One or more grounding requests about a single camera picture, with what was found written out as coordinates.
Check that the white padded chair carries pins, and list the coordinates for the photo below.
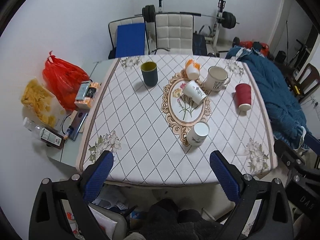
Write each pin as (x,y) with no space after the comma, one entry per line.
(173,34)

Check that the clear plastic bottle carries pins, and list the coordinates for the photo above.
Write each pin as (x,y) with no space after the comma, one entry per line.
(33,127)

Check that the brown wooden chair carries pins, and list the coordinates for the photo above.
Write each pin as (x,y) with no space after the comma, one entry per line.
(307,83)

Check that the white paper cup with print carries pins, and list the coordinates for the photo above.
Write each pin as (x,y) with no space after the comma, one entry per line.
(194,91)

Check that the yellow chips bag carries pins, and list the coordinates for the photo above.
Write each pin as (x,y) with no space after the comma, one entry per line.
(43,104)

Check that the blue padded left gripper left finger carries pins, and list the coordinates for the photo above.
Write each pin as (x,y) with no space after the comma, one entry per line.
(95,175)

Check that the white ceramic tea mug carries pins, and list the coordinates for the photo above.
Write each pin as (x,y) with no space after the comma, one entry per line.
(216,78)

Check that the orange and white paper cup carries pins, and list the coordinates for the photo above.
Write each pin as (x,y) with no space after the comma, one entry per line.
(192,69)

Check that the white weight bench rack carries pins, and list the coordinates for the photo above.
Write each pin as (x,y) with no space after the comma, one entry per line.
(213,35)

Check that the white floral paper cup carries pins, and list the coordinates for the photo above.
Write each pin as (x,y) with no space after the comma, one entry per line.
(197,135)

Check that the black small box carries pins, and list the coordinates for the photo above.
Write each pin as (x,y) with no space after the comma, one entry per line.
(91,92)

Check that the dark green mug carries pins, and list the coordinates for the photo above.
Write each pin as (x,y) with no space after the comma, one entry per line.
(149,73)

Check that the chair with blue cushion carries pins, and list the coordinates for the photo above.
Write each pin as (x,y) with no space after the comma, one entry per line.
(128,37)

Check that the orange tissue pack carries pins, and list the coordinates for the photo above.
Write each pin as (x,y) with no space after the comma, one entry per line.
(87,102)

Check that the blue quilted jacket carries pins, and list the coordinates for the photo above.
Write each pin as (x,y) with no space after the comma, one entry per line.
(287,119)

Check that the light blue small box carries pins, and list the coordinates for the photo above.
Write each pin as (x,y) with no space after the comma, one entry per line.
(84,86)

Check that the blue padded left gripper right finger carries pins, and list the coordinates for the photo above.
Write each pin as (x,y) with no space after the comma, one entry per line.
(228,176)

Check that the floral diamond pattern tablecloth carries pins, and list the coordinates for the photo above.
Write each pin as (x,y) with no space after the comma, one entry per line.
(146,127)

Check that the red ribbed paper cup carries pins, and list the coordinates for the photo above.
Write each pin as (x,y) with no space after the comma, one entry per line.
(243,97)

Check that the purple smartphone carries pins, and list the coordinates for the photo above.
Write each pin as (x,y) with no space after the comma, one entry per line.
(76,124)

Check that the red plastic bag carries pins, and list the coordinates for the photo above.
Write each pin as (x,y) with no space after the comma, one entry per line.
(63,79)

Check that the brown medicine bottle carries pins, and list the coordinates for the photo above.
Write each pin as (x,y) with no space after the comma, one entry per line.
(51,138)

